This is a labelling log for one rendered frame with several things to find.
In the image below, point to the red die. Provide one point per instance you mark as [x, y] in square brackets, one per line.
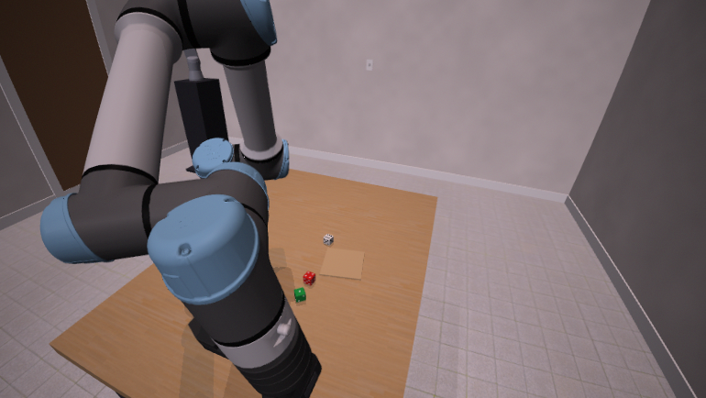
[309, 278]

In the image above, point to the green die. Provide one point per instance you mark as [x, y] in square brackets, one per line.
[299, 295]

